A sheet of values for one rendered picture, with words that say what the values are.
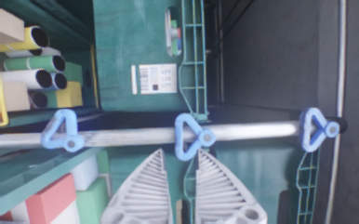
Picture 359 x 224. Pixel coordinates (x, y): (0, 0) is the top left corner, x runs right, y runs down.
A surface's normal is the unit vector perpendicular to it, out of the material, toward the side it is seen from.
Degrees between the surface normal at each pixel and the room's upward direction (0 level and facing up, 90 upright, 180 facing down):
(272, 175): 95
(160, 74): 95
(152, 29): 95
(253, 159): 96
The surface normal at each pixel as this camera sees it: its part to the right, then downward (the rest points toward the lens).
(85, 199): -0.02, 0.13
